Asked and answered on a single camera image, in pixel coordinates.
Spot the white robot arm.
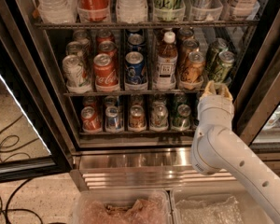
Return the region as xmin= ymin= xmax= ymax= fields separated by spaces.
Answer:
xmin=190 ymin=81 xmax=280 ymax=224

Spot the left clear plastic bin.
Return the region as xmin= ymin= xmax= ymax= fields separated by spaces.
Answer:
xmin=70 ymin=189 xmax=173 ymax=224

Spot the red cola can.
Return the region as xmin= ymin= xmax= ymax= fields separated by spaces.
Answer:
xmin=98 ymin=41 xmax=118 ymax=62
xmin=93 ymin=53 xmax=118 ymax=87

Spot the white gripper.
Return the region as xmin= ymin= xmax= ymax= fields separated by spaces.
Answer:
xmin=197 ymin=80 xmax=234 ymax=133

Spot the front blue can middle shelf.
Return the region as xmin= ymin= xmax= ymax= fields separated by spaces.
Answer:
xmin=125 ymin=51 xmax=145 ymax=85

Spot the clear bottle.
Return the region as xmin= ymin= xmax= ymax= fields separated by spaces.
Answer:
xmin=116 ymin=0 xmax=148 ymax=23
xmin=37 ymin=0 xmax=77 ymax=24

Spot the middle red cola can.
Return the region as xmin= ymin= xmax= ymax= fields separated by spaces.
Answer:
xmin=98 ymin=41 xmax=118 ymax=62

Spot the clear plastic bin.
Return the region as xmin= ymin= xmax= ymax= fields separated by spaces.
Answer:
xmin=70 ymin=189 xmax=173 ymax=224
xmin=170 ymin=182 xmax=274 ymax=224

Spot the gold can shelf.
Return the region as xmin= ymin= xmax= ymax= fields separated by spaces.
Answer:
xmin=178 ymin=38 xmax=200 ymax=68
xmin=129 ymin=105 xmax=146 ymax=131
xmin=180 ymin=51 xmax=205 ymax=83

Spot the front white can middle shelf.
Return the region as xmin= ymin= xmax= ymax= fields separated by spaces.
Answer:
xmin=63 ymin=55 xmax=90 ymax=88

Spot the green can shelf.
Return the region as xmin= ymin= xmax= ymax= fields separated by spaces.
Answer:
xmin=208 ymin=50 xmax=235 ymax=82
xmin=205 ymin=37 xmax=229 ymax=71
xmin=172 ymin=105 xmax=191 ymax=131

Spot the clear bottle top middle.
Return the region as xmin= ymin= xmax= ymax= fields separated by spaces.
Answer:
xmin=116 ymin=0 xmax=148 ymax=23

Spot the front gold can middle shelf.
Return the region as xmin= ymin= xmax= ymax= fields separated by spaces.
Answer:
xmin=180 ymin=51 xmax=205 ymax=83

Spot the gold can bottom shelf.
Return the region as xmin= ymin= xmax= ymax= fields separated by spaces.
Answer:
xmin=129 ymin=105 xmax=146 ymax=131

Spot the blue white can bottom shelf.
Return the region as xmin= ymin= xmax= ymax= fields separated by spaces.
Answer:
xmin=105 ymin=105 xmax=122 ymax=132

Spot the brown tea bottle white cap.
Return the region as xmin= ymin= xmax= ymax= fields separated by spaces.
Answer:
xmin=154 ymin=31 xmax=178 ymax=84

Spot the right clear plastic bin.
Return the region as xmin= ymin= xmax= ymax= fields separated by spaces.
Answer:
xmin=170 ymin=182 xmax=274 ymax=224

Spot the green can bottom shelf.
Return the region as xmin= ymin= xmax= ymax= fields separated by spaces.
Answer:
xmin=172 ymin=105 xmax=191 ymax=131

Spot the clear bottle top left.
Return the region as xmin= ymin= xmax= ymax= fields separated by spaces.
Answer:
xmin=37 ymin=0 xmax=77 ymax=24

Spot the open glass fridge door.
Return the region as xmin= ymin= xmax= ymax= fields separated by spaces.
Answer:
xmin=0 ymin=0 xmax=73 ymax=183

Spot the front red cola can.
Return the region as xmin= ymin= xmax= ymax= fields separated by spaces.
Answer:
xmin=93 ymin=53 xmax=118 ymax=87

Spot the red can bottom shelf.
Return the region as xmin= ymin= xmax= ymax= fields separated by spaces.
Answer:
xmin=81 ymin=106 xmax=101 ymax=132

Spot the black floor cable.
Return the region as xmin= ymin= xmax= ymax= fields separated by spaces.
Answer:
xmin=0 ymin=177 xmax=45 ymax=224

